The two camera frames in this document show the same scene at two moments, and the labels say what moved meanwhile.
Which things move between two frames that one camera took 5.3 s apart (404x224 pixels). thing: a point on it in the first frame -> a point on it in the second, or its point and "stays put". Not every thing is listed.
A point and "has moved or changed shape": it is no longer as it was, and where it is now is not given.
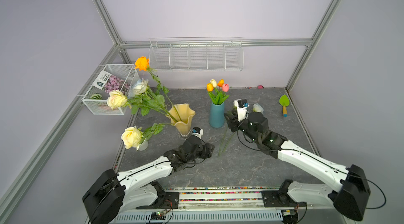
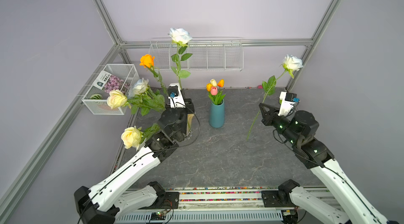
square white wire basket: (119, 77) stays put
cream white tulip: (213, 82) stays put
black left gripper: (205, 151) -> (189, 106)
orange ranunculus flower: (143, 62) has moved or changed shape
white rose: (233, 111) -> (181, 37)
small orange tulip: (209, 87) stays put
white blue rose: (140, 97) stays put
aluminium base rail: (228, 205) stays put
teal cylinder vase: (216, 115) stays put
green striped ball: (96, 97) stays put
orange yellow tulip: (221, 82) stays put
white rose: (256, 108) -> (290, 63)
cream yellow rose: (132, 136) stays put
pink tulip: (225, 87) -> (214, 90)
